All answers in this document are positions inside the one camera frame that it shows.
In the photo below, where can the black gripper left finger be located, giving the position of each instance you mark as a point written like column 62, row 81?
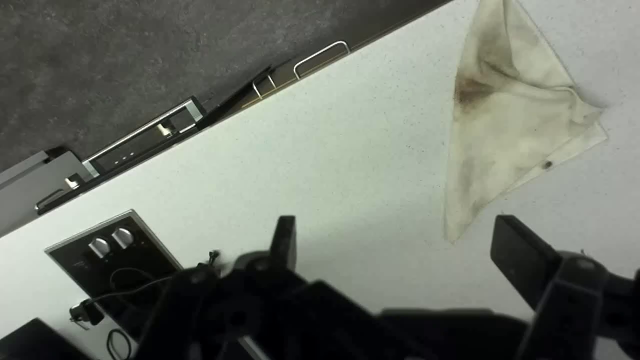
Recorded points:
column 286, row 241

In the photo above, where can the stained white cloth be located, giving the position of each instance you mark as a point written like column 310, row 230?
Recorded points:
column 512, row 101

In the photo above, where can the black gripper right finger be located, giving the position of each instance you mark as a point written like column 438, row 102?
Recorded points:
column 526, row 261

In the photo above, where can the silver rectangular device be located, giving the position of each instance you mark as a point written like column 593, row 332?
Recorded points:
column 143, row 137

